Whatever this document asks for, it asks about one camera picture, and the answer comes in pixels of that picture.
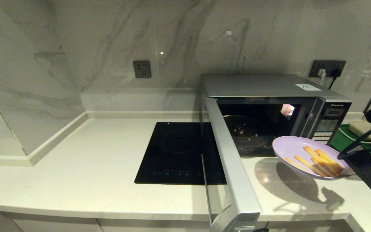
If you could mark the green plastic tray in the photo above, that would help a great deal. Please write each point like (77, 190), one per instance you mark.
(341, 140)

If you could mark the beige lidded container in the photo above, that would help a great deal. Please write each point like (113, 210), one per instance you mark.
(362, 128)

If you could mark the grey cabinet door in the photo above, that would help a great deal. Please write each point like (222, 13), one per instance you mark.
(301, 227)

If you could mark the grey double wall socket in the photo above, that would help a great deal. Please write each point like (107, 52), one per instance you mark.
(328, 65)

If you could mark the grey single wall socket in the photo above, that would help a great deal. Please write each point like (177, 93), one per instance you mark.
(142, 69)

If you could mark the white paper sheet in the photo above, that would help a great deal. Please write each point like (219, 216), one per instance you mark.
(308, 87)

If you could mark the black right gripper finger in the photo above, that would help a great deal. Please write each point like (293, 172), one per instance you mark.
(349, 154)

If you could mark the silver Panasonic microwave oven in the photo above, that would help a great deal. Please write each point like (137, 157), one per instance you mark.
(253, 84)

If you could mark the black power plug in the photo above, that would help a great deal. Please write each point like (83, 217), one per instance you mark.
(336, 72)

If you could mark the black induction cooktop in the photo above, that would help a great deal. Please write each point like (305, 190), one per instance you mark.
(172, 154)

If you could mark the black glass microwave door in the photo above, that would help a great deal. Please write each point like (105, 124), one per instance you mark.
(237, 180)

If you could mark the white power plug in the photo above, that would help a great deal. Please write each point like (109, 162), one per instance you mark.
(321, 73)

